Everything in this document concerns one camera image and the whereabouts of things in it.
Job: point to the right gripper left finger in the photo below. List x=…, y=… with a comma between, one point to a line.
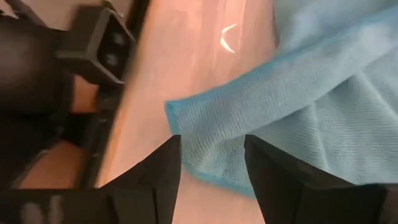
x=155, y=186

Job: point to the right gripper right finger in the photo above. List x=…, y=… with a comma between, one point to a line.
x=295, y=193

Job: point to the teal microfiber towel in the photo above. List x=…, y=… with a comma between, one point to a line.
x=280, y=109

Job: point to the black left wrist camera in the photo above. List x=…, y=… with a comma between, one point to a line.
x=102, y=46

